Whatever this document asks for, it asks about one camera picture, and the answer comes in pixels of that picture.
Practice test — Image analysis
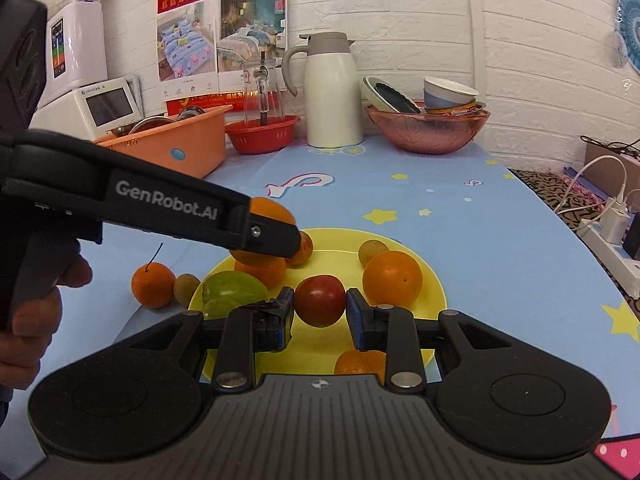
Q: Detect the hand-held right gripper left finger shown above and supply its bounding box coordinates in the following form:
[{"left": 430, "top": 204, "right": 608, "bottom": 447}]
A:
[{"left": 125, "top": 286, "right": 296, "bottom": 394}]

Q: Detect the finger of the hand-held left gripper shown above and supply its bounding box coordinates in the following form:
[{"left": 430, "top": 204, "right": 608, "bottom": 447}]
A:
[{"left": 227, "top": 209, "right": 303, "bottom": 261}]

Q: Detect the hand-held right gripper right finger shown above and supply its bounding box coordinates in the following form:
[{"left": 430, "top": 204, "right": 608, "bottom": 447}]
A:
[{"left": 346, "top": 287, "right": 516, "bottom": 394}]

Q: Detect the small orange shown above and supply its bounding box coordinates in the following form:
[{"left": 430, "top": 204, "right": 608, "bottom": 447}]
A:
[
  {"left": 333, "top": 349, "right": 388, "bottom": 383},
  {"left": 229, "top": 197, "right": 298, "bottom": 267}
]

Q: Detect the reddish green plum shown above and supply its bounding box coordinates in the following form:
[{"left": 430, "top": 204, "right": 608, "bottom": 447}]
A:
[{"left": 286, "top": 230, "right": 314, "bottom": 267}]

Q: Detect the medium orange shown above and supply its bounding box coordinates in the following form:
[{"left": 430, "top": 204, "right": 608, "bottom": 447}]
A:
[{"left": 235, "top": 257, "right": 287, "bottom": 291}]

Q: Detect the red apple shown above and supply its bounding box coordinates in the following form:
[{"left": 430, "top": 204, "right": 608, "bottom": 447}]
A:
[{"left": 294, "top": 274, "right": 347, "bottom": 328}]

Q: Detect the large orange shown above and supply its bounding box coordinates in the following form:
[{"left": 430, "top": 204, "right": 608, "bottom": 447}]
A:
[{"left": 362, "top": 250, "right": 424, "bottom": 307}]

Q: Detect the yellow plastic plate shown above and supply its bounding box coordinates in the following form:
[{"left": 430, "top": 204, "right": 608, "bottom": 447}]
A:
[{"left": 187, "top": 227, "right": 448, "bottom": 383}]

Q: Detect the green mango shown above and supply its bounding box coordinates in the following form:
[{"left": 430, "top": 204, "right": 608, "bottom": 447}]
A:
[
  {"left": 202, "top": 297, "right": 246, "bottom": 321},
  {"left": 201, "top": 270, "right": 269, "bottom": 306}
]

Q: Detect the small yellowish plum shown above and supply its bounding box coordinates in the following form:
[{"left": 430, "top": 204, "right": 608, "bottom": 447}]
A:
[
  {"left": 358, "top": 240, "right": 390, "bottom": 267},
  {"left": 173, "top": 273, "right": 202, "bottom": 306}
]

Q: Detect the person's left hand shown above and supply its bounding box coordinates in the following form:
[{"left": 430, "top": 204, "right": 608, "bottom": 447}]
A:
[{"left": 0, "top": 254, "right": 94, "bottom": 392}]

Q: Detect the orange plastic basket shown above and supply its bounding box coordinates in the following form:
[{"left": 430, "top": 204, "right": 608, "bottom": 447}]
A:
[{"left": 92, "top": 105, "right": 234, "bottom": 180}]

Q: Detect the red plastic basket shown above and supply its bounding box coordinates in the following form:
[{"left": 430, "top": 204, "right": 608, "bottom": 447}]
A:
[{"left": 225, "top": 115, "right": 301, "bottom": 155}]

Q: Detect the orange with stem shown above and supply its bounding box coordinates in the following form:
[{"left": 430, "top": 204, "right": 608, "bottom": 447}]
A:
[{"left": 131, "top": 242, "right": 177, "bottom": 310}]

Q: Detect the white appliance with screen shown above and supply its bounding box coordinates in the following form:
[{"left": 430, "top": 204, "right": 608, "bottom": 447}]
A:
[{"left": 30, "top": 74, "right": 143, "bottom": 136}]

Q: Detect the blue printed tablecloth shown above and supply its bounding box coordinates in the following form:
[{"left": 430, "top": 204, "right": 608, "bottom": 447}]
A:
[{"left": 0, "top": 135, "right": 640, "bottom": 471}]

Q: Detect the glass pitcher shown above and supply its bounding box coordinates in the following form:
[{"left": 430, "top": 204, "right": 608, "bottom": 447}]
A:
[{"left": 241, "top": 51, "right": 284, "bottom": 126}]

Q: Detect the white thermos jug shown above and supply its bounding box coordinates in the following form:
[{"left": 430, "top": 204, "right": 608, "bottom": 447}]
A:
[{"left": 281, "top": 32, "right": 365, "bottom": 149}]

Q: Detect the white water purifier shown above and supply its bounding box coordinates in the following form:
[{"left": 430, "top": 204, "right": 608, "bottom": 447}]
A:
[{"left": 46, "top": 1, "right": 108, "bottom": 108}]

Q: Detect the pink glass bowl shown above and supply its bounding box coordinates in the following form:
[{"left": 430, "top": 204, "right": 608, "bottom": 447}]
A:
[{"left": 365, "top": 104, "right": 492, "bottom": 155}]

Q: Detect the pale green bowl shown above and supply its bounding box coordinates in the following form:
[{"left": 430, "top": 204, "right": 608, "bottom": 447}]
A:
[{"left": 361, "top": 76, "right": 422, "bottom": 115}]

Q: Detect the white and blue bowl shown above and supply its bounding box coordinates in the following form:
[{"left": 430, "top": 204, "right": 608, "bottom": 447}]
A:
[{"left": 423, "top": 76, "right": 480, "bottom": 110}]

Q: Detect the leopard print cloth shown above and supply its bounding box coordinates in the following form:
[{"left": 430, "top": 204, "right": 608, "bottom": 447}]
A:
[{"left": 507, "top": 167, "right": 640, "bottom": 311}]

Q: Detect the red patterned bowl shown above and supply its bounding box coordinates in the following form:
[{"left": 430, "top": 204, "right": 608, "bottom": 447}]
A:
[{"left": 425, "top": 101, "right": 487, "bottom": 116}]

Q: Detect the white power strip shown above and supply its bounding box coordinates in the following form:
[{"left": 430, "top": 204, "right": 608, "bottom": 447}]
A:
[{"left": 582, "top": 225, "right": 640, "bottom": 301}]

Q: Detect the white charger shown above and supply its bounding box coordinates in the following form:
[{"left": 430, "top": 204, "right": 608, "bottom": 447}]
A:
[{"left": 600, "top": 205, "right": 632, "bottom": 243}]

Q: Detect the black power adapter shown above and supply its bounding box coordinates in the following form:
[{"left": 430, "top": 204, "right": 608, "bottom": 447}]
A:
[{"left": 621, "top": 212, "right": 640, "bottom": 261}]

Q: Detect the cardboard box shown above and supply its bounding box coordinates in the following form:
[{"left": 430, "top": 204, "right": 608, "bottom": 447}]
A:
[{"left": 582, "top": 135, "right": 640, "bottom": 196}]

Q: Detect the wall poster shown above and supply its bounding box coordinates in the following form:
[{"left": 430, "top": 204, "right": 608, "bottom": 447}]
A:
[{"left": 156, "top": 0, "right": 289, "bottom": 117}]

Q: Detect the white cable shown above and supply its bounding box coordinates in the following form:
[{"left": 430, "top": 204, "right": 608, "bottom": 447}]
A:
[{"left": 561, "top": 155, "right": 630, "bottom": 216}]

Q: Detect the blue round wall decoration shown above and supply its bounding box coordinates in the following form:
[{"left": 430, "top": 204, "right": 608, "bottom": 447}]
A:
[{"left": 614, "top": 0, "right": 640, "bottom": 71}]

